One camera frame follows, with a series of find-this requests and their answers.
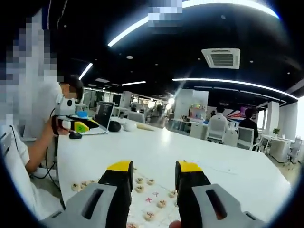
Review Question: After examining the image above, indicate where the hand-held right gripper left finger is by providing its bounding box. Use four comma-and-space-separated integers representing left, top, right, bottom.
41, 160, 134, 228

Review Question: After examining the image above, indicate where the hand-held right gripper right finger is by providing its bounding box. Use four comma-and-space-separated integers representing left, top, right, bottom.
175, 161, 266, 228

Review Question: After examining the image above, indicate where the set of placed chess pieces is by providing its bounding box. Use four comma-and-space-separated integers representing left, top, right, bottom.
71, 177, 179, 228

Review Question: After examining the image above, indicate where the white paper chessboard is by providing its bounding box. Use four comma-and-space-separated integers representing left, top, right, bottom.
71, 175, 183, 228

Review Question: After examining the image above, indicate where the person's left hand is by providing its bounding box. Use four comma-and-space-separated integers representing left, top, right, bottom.
46, 115, 72, 137

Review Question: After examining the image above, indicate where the open laptop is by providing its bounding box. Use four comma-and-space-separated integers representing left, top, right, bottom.
79, 101, 115, 136

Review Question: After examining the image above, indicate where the black round pouch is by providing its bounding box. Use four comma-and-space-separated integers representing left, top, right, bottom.
108, 120, 123, 133

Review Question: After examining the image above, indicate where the person's head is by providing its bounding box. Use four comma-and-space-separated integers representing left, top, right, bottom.
59, 75, 85, 102

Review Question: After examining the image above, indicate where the white rounded object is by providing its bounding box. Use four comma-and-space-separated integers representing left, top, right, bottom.
122, 121, 138, 132

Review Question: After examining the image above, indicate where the wooden rolling pin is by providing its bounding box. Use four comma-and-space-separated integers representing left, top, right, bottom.
136, 123, 163, 132

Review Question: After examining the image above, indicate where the white gaming chair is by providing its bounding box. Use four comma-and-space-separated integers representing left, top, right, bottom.
205, 115, 230, 145

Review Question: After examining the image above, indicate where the person in white shirt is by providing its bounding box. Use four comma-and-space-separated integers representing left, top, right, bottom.
0, 80, 66, 220

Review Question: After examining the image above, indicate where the shelf of colourful items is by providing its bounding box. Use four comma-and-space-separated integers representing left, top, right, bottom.
189, 103, 208, 120

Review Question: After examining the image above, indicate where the wide ceiling light strip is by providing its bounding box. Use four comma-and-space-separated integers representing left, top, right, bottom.
107, 0, 280, 48

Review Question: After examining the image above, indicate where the white mesh office chair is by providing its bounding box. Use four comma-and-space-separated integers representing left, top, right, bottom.
286, 135, 304, 165

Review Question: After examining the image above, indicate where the thin ceiling light strip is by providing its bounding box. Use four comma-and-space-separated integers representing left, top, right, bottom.
172, 78, 299, 99

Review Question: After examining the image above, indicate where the ceiling air conditioner vent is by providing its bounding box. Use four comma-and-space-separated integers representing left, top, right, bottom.
201, 48, 241, 70

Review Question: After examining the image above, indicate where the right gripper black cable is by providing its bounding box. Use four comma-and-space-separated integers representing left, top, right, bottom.
29, 146, 67, 211

